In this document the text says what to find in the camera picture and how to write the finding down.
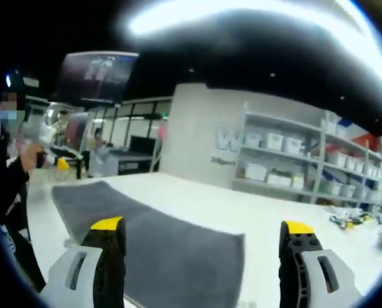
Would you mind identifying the grey metal shelf unit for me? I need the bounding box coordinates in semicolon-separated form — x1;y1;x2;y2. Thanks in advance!
232;102;382;208

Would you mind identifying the dark red banner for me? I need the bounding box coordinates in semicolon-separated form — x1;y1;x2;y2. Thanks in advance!
65;112;89;151

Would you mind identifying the row of white storage bins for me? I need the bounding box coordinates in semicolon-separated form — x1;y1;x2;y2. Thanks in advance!
241;118;382;201

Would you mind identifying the long ceiling light strip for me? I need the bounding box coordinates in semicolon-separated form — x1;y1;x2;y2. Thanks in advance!
118;0;382;65

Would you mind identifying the person's blue face mask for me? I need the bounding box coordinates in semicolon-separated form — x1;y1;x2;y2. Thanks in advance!
0;108;26;129

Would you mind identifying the hanging dark monitor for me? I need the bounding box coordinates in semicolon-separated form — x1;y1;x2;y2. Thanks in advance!
54;51;140;104

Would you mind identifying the grey towel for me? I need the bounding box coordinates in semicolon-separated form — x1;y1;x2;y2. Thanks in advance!
51;180;245;305

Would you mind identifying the person's left hand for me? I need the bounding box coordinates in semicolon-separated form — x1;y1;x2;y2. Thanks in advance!
21;144;46;176

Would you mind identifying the dark cabinet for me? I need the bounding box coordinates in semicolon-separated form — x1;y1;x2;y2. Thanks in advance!
116;136;161;176

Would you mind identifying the pile of yellow black tools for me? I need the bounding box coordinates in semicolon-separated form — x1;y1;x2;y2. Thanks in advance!
329;207;375;230

